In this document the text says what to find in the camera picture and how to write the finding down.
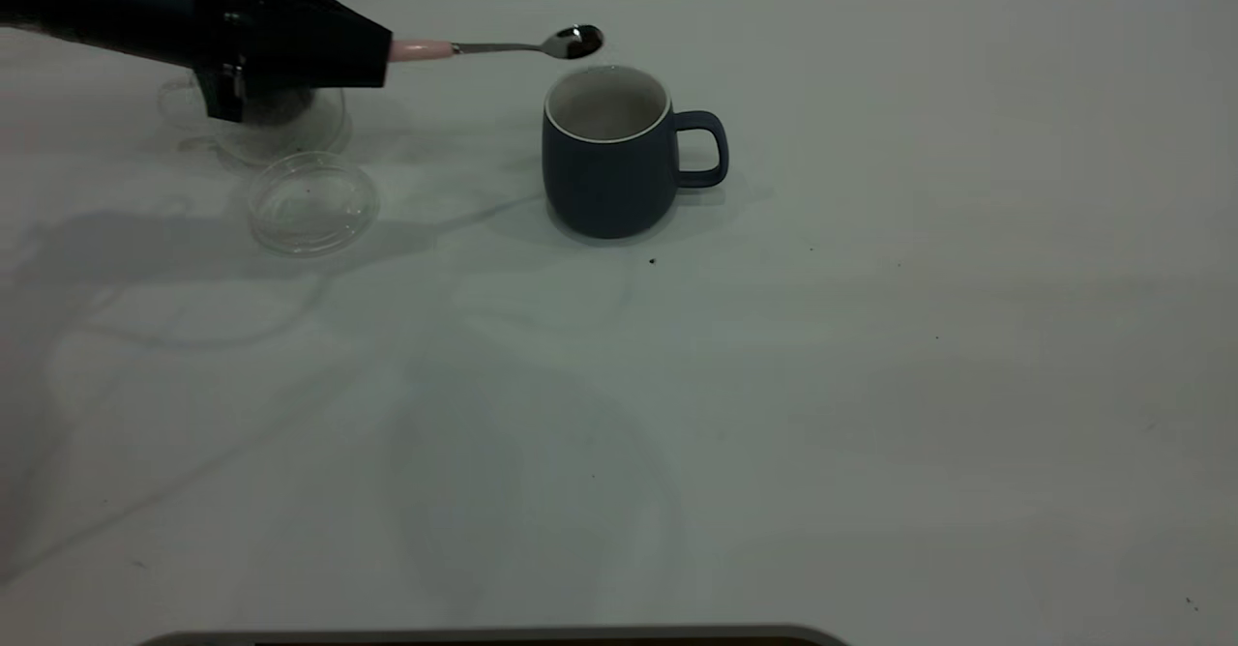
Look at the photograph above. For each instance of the clear glass saucer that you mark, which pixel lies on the clear glass saucer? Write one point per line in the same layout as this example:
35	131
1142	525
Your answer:
311	206

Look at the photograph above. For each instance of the dark grey ceramic mug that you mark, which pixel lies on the dark grey ceramic mug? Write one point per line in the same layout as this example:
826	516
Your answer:
604	182

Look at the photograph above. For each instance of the clear double-walled glass cup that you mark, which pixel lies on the clear double-walled glass cup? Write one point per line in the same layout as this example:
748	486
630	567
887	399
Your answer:
290	138

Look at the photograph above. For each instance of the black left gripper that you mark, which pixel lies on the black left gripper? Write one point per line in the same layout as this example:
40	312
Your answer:
224	37

